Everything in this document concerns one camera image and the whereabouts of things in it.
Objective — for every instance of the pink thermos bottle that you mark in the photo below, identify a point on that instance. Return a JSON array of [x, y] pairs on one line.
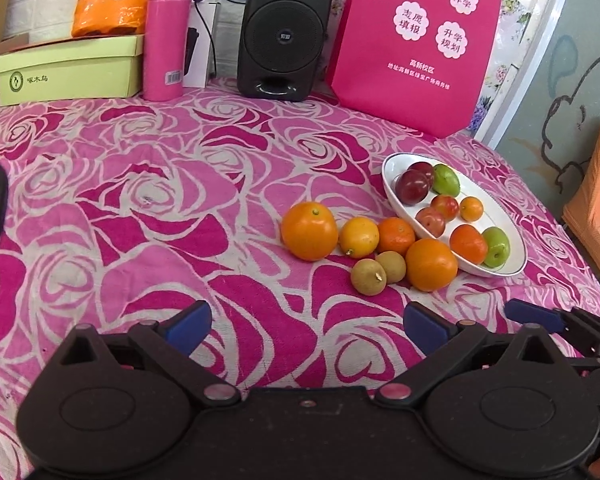
[[165, 40]]

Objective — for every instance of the white ceramic plate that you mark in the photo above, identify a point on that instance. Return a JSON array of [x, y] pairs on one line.
[[497, 216]]

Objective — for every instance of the brown longan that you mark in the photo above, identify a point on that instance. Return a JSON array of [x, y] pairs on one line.
[[392, 266]]

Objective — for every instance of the tangerine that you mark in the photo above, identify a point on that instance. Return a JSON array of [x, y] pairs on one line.
[[396, 235], [468, 244]]

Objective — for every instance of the orange cloth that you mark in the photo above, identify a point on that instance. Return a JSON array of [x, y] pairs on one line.
[[597, 210]]

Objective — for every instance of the white door frame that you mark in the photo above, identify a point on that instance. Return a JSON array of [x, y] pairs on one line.
[[532, 35]]

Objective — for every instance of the large orange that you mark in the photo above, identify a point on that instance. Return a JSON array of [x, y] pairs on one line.
[[309, 231], [431, 265]]

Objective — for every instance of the pale green shoe box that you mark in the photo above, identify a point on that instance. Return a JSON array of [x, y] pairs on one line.
[[70, 70]]

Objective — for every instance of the cartoon glass door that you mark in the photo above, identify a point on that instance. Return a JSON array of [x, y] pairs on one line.
[[580, 85]]

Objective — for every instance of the small yellow-orange citrus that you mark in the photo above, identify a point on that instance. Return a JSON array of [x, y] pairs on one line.
[[471, 208], [359, 237]]

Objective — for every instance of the dark purple plum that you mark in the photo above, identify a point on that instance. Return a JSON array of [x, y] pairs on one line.
[[412, 186], [424, 169]]

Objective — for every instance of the pink rose tablecloth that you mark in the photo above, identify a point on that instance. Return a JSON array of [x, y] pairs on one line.
[[130, 240]]

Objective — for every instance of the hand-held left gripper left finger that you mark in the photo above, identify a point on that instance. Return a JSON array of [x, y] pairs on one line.
[[190, 322]]

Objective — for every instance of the black speaker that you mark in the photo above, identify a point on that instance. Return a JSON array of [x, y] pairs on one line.
[[280, 35]]

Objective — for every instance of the red apple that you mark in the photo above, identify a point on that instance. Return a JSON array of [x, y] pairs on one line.
[[430, 222], [445, 206]]

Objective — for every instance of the white product box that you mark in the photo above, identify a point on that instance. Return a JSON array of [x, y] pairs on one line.
[[200, 60]]

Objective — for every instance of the brown kiwi left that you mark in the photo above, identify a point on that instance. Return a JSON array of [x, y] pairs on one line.
[[369, 276]]

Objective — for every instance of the floral wall sticker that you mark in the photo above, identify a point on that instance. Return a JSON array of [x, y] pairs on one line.
[[489, 105]]

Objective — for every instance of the green apple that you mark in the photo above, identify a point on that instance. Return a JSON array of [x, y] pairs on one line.
[[446, 179], [495, 246]]

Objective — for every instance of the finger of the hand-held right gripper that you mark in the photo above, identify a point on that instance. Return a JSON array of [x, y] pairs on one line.
[[530, 312]]

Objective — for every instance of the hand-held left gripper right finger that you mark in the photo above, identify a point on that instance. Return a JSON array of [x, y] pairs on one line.
[[422, 325]]

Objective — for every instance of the magenta tote bag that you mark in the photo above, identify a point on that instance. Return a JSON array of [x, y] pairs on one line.
[[415, 75]]

